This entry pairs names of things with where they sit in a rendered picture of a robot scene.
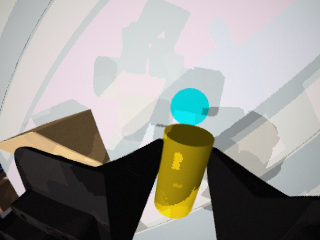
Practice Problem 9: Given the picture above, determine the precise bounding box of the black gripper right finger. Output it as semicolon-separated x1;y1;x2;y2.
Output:
207;147;320;240

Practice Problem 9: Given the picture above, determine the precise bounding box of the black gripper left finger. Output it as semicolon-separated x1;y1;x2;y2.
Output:
15;139;163;240

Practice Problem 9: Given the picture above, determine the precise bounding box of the cyan circle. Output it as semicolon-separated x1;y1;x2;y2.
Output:
171;88;209;125

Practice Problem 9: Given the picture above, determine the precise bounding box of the yellow cylinder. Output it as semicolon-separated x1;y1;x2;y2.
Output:
155;124;215;219

